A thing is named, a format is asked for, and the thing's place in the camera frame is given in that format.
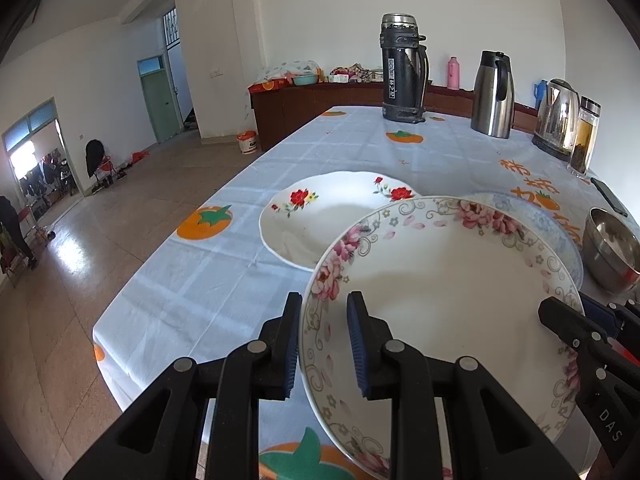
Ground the stainless steel bowl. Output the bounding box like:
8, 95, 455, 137
582, 207, 639, 295

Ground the pink floral rim plate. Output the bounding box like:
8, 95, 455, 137
299, 196, 582, 479

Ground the red flower white plate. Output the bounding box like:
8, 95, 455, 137
258, 171, 416, 271

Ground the persimmon print tablecloth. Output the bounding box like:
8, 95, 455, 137
91, 104, 640, 480

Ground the blue pattern white plate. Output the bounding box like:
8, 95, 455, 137
464, 191, 584, 289

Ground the black smartphone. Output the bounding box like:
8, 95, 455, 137
590, 177, 628, 218

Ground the steel electric kettle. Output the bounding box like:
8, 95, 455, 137
533, 78, 579, 162

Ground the glass tea bottle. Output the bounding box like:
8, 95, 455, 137
568, 96, 601, 176

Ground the white orange bucket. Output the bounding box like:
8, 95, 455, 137
236, 130, 258, 155

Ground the black chair with clothes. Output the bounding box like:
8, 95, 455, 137
85, 140, 127, 194

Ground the dark wood sideboard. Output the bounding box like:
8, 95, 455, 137
247, 79, 539, 154

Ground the teal basin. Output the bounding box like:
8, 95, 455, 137
292, 74, 319, 87

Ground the black large thermos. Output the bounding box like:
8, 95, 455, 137
380, 13, 430, 124

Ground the pink thermos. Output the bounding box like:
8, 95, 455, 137
447, 56, 460, 90

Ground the green door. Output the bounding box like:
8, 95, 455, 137
137, 56, 182, 143

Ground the steel carafe black handle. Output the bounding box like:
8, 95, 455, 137
471, 50, 514, 139

